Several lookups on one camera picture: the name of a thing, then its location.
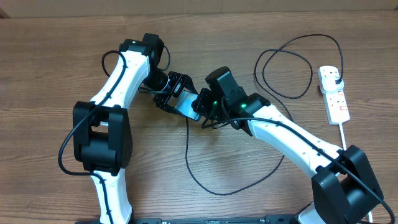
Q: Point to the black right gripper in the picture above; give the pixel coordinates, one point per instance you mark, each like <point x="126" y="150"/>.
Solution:
<point x="199" y="106"/>

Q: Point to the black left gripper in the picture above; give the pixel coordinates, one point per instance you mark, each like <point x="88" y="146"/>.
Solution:
<point x="181" y="80"/>

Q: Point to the Samsung Galaxy smartphone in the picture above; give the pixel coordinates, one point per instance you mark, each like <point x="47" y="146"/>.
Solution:
<point x="184" y="105"/>

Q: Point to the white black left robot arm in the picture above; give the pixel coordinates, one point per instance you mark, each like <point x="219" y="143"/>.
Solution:
<point x="101" y="134"/>

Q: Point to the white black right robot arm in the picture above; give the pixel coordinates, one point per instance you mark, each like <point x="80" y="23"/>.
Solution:
<point x="255" y="115"/>

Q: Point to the white charger plug adapter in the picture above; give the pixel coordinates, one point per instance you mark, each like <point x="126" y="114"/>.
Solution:
<point x="329" y="85"/>

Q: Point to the white power strip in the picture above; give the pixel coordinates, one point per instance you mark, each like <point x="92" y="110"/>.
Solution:
<point x="334" y="99"/>

